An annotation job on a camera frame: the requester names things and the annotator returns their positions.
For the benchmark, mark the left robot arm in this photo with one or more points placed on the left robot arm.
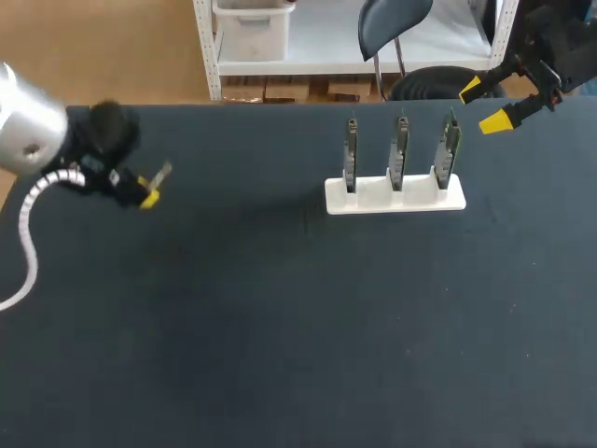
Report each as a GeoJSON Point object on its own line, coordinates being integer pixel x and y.
{"type": "Point", "coordinates": [28, 126]}

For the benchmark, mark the black round stool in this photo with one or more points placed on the black round stool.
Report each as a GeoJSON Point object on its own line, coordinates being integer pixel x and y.
{"type": "Point", "coordinates": [443, 84]}

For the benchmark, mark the white stand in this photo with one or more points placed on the white stand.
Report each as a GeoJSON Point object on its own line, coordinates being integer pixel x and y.
{"type": "Point", "coordinates": [396, 195]}

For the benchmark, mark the white plastic bin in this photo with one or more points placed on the white plastic bin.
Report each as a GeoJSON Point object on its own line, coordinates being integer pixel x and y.
{"type": "Point", "coordinates": [254, 28]}

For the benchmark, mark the small optical module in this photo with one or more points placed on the small optical module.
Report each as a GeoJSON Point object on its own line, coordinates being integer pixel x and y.
{"type": "Point", "coordinates": [161, 173]}

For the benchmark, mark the small circuit board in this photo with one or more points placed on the small circuit board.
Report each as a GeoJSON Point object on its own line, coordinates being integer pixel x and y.
{"type": "Point", "coordinates": [399, 151]}
{"type": "Point", "coordinates": [351, 151]}
{"type": "Point", "coordinates": [448, 149]}

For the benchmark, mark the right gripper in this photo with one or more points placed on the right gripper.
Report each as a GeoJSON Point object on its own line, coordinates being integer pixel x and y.
{"type": "Point", "coordinates": [555, 42]}

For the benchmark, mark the dark blue chair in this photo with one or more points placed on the dark blue chair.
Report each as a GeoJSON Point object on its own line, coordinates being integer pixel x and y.
{"type": "Point", "coordinates": [392, 32]}

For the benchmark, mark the white metal shelf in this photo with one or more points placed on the white metal shelf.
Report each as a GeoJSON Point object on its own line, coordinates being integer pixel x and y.
{"type": "Point", "coordinates": [354, 46]}

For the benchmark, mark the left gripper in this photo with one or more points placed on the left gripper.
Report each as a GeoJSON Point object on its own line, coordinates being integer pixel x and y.
{"type": "Point", "coordinates": [105, 144]}

